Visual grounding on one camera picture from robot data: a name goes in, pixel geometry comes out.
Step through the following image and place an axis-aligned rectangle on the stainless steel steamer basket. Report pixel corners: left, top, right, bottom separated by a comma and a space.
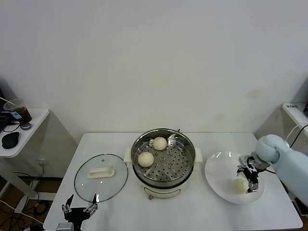
131, 129, 196, 187

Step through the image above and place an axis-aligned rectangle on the black electronic device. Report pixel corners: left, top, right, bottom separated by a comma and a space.
0, 111, 14, 126

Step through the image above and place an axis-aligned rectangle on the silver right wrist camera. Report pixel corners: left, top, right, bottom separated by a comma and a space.
238, 155, 251, 167

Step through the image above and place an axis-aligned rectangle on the black cable with inline box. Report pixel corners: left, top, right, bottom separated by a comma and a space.
290, 124, 308, 147

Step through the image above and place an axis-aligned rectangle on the plastic cup of iced coffee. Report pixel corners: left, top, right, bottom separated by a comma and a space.
3, 98, 33, 123

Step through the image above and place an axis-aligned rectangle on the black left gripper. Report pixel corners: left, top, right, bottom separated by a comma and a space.
61, 193, 99, 230

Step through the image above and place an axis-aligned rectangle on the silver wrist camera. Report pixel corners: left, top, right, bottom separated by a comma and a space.
238, 155, 251, 167
56, 222, 74, 231

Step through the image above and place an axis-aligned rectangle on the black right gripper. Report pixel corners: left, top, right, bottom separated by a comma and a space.
236, 157, 261, 193

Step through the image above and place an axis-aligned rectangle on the tangled black cable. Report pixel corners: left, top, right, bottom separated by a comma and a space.
0, 171, 57, 231

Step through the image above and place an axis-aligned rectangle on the white side table with label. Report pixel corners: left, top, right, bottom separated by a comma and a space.
254, 103, 308, 205

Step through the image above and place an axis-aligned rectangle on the white steamed baozi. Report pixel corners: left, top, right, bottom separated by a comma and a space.
137, 152, 154, 168
153, 137, 167, 151
232, 178, 248, 194

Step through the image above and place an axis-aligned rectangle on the cream electric cooking pot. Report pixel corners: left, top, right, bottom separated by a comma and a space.
123, 147, 203, 201

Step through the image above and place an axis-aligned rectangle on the glass lid with cream handle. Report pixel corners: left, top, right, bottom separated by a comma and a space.
74, 153, 128, 203

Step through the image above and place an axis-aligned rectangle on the black computer mouse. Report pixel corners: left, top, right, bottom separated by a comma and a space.
1, 131, 20, 149

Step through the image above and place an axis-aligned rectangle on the white side table with cup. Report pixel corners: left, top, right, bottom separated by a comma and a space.
0, 107, 79, 202

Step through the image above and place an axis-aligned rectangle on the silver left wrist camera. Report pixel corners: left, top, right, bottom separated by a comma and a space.
56, 222, 74, 231

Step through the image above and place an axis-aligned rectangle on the looped black desk cable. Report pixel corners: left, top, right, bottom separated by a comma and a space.
2, 119, 22, 132

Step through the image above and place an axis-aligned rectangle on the white round plate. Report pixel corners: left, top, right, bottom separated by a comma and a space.
205, 151, 266, 205

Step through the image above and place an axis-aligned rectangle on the thick white cable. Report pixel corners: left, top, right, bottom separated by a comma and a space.
286, 122, 308, 145

